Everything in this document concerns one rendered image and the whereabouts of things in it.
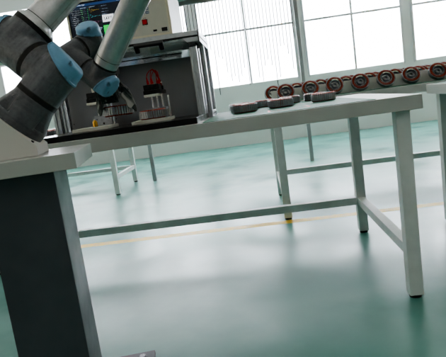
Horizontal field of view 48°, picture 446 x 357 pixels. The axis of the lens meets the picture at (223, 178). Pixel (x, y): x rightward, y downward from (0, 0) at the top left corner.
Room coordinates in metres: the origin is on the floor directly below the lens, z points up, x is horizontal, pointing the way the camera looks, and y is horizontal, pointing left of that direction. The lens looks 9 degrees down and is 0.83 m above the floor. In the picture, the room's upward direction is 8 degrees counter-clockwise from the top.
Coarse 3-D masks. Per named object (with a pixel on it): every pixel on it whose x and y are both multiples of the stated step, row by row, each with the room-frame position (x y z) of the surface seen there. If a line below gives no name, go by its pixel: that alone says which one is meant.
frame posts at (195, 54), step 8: (192, 48) 2.13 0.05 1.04; (192, 56) 2.12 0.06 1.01; (192, 64) 2.12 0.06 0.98; (200, 64) 2.22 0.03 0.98; (200, 72) 2.22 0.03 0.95; (200, 80) 2.12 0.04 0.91; (200, 88) 2.12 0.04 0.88; (200, 96) 2.12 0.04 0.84; (64, 104) 2.27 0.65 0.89; (200, 104) 2.13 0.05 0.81; (56, 112) 2.18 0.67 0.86; (64, 112) 2.28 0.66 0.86; (200, 112) 2.12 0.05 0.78; (56, 120) 2.17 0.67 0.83; (64, 120) 2.27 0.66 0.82; (56, 128) 2.17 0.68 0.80; (64, 128) 2.27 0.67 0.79; (72, 128) 2.29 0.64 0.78
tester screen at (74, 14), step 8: (112, 0) 2.19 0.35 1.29; (80, 8) 2.20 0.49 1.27; (88, 8) 2.19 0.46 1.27; (96, 8) 2.19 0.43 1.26; (104, 8) 2.19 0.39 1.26; (112, 8) 2.19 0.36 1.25; (72, 16) 2.20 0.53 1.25; (80, 16) 2.20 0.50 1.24; (88, 16) 2.20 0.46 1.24; (96, 16) 2.19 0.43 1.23; (72, 24) 2.20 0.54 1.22; (104, 24) 2.19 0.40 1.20; (72, 32) 2.20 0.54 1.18; (104, 32) 2.19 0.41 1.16
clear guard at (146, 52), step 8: (168, 40) 1.94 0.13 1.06; (176, 40) 1.93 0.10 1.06; (184, 40) 2.00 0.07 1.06; (128, 48) 1.94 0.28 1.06; (144, 48) 1.93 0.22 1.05; (152, 48) 1.92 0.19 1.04; (168, 48) 1.91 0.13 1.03; (176, 48) 1.90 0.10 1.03; (128, 56) 1.91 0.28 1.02; (136, 56) 1.90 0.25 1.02; (144, 56) 1.90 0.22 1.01; (152, 56) 1.89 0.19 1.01; (160, 56) 1.89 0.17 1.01
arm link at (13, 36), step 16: (48, 0) 1.39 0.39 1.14; (64, 0) 1.40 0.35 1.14; (80, 0) 1.44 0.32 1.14; (0, 16) 1.38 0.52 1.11; (16, 16) 1.37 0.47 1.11; (32, 16) 1.37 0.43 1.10; (48, 16) 1.39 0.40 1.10; (64, 16) 1.42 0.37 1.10; (0, 32) 1.35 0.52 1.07; (16, 32) 1.35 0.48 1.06; (32, 32) 1.36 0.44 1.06; (48, 32) 1.39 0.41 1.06; (0, 48) 1.35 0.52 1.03; (16, 48) 1.33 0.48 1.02; (16, 64) 1.33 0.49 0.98
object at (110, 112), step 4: (124, 104) 1.82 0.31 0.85; (104, 108) 1.82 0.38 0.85; (108, 108) 1.80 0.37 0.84; (112, 108) 1.80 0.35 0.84; (116, 108) 1.80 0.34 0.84; (120, 108) 1.81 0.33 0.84; (124, 108) 1.81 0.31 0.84; (128, 108) 1.82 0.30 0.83; (132, 108) 1.84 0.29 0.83; (104, 112) 1.82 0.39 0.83; (108, 112) 1.80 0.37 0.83; (112, 112) 1.80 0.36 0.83; (116, 112) 1.80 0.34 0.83; (120, 112) 1.80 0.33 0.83; (124, 112) 1.81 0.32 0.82; (128, 112) 1.82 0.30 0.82; (132, 112) 1.84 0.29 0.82; (104, 116) 1.86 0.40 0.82; (108, 116) 1.81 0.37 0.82; (112, 116) 1.81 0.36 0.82
